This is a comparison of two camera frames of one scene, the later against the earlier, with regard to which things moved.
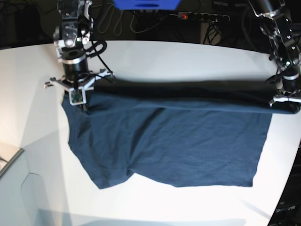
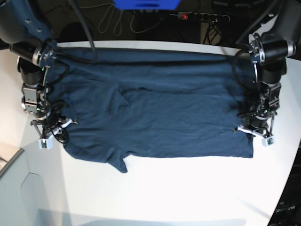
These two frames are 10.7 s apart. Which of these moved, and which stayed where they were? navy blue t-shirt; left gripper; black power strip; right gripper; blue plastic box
Moved: left gripper; right gripper; navy blue t-shirt
Stayed: black power strip; blue plastic box
